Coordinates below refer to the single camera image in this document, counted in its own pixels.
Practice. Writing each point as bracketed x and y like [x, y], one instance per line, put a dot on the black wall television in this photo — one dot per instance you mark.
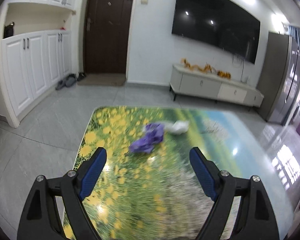
[220, 23]

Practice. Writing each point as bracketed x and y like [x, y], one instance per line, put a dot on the grey double door refrigerator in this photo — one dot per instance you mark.
[279, 79]

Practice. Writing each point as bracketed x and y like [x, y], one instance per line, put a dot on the blue window curtain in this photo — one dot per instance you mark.
[294, 32]

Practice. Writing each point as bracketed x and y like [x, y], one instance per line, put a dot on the brown door mat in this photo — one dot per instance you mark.
[104, 79]

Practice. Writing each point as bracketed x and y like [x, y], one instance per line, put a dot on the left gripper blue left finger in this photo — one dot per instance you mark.
[40, 218]

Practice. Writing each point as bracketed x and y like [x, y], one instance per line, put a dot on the white grey TV stand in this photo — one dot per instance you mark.
[210, 86]

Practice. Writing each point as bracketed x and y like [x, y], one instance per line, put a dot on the black bag on shelf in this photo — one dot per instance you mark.
[9, 30]

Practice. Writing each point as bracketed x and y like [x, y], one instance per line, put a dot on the landscape print coffee table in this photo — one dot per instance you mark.
[157, 195]

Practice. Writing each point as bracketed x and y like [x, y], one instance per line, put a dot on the grey slippers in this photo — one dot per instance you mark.
[68, 81]

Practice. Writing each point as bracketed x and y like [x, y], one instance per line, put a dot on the black shoes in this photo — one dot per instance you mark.
[81, 76]

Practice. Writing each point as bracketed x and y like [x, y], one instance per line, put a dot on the dark brown entrance door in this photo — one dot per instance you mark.
[106, 34]

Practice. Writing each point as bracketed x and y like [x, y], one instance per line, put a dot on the purple plastic bag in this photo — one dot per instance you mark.
[153, 135]

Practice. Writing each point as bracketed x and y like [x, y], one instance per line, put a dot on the golden dragon ornament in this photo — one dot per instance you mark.
[205, 69]

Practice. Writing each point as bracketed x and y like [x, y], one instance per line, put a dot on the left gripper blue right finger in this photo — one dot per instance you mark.
[255, 218]

